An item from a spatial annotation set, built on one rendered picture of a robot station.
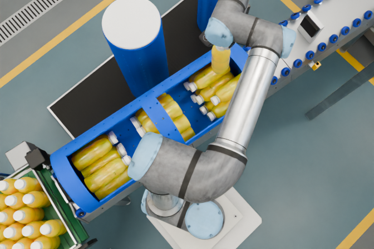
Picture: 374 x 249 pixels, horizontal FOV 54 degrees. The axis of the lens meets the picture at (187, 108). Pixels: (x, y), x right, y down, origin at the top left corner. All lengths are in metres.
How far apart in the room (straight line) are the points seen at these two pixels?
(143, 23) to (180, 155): 1.07
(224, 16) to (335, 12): 1.19
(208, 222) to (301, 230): 1.57
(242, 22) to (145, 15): 0.92
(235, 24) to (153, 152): 0.37
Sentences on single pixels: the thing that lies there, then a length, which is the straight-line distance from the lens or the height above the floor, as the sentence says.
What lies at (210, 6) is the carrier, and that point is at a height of 0.55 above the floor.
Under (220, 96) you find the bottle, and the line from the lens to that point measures 1.53.
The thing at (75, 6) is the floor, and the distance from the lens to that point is 3.14.
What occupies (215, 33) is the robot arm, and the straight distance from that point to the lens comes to 0.92.
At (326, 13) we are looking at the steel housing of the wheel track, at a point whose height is 0.93.
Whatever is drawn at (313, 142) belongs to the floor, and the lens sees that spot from 2.78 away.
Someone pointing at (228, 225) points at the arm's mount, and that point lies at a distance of 1.42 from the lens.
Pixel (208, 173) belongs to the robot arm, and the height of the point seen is 1.81.
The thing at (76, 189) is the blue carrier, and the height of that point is 1.22.
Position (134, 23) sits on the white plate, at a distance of 1.78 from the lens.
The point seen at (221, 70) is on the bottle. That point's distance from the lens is 1.39.
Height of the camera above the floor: 2.59
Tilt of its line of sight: 75 degrees down
